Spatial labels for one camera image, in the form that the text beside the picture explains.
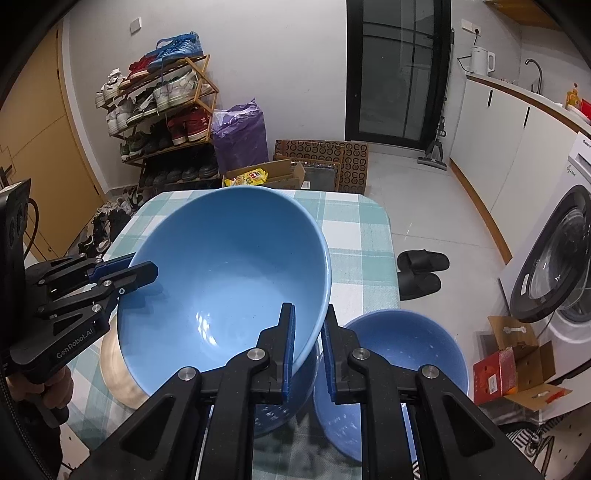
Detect white washing machine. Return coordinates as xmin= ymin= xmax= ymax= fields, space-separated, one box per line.
xmin=498 ymin=131 xmax=591 ymax=388

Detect black cable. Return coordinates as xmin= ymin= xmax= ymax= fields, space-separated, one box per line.
xmin=24 ymin=198 xmax=43 ymax=259

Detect purple plastic bag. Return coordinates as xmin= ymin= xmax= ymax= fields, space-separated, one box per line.
xmin=211 ymin=98 xmax=269 ymax=175

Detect cream plate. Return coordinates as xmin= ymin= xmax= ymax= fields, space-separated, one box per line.
xmin=99 ymin=323 xmax=155 ymax=411

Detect yellow snack packet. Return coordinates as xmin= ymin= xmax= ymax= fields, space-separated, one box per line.
xmin=225 ymin=169 xmax=269 ymax=188

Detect black glass door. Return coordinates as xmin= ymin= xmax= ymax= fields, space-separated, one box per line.
xmin=344 ymin=0 xmax=452 ymax=143

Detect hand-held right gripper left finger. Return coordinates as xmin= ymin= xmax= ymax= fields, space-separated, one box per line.
xmin=95 ymin=302 xmax=296 ymax=480

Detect wooden wall cabinet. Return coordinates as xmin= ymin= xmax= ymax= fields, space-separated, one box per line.
xmin=485 ymin=0 xmax=564 ymax=24

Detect shoe rack with shoes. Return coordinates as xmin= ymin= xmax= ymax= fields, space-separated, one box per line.
xmin=95 ymin=31 xmax=220 ymax=188

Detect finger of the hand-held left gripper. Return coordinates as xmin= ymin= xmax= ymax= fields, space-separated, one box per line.
xmin=25 ymin=254 xmax=134 ymax=296
xmin=37 ymin=262 xmax=159 ymax=321

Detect white kettle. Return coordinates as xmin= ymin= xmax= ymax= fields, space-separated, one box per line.
xmin=468 ymin=45 xmax=496 ymax=76

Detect dark grey sheet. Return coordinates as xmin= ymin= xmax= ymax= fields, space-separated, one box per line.
xmin=305 ymin=162 xmax=337 ymax=192

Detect white base cabinet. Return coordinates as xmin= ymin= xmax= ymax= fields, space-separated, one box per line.
xmin=450 ymin=74 xmax=591 ymax=264

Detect wooden door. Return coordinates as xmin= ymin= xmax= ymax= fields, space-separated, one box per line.
xmin=0 ymin=23 xmax=105 ymax=259

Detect pile of shoes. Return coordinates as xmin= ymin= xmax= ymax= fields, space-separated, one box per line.
xmin=76 ymin=185 xmax=144 ymax=259

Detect red box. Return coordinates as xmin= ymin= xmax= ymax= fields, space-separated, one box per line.
xmin=473 ymin=346 xmax=517 ymax=406

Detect grey stick vacuum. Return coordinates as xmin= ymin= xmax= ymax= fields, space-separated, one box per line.
xmin=417 ymin=28 xmax=455 ymax=172

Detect chrome faucet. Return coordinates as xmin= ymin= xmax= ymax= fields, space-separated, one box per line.
xmin=525 ymin=58 xmax=544 ymax=93

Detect blue bowl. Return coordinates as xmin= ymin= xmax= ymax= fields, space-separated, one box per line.
xmin=252 ymin=344 xmax=320 ymax=438
xmin=313 ymin=310 xmax=471 ymax=462
xmin=117 ymin=186 xmax=332 ymax=398

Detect patterned flat cardboard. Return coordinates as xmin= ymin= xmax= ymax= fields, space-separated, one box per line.
xmin=273 ymin=139 xmax=370 ymax=195

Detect brown cardboard box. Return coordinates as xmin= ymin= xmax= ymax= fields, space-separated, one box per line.
xmin=478 ymin=315 xmax=573 ymax=411

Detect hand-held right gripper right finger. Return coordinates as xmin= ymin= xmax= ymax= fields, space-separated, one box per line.
xmin=322 ymin=305 xmax=511 ymax=480

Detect person's left hand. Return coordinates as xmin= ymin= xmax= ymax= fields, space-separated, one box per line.
xmin=11 ymin=369 xmax=74 ymax=411

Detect person's left forearm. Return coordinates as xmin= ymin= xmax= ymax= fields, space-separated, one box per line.
xmin=7 ymin=397 xmax=63 ymax=480

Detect open cardboard box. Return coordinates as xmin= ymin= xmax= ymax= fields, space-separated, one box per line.
xmin=222 ymin=158 xmax=306 ymax=191

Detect teal checked tablecloth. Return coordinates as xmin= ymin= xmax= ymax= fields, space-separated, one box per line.
xmin=67 ymin=189 xmax=402 ymax=480

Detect black slipper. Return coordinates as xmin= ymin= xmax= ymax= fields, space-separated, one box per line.
xmin=398 ymin=272 xmax=443 ymax=300
xmin=397 ymin=250 xmax=450 ymax=273

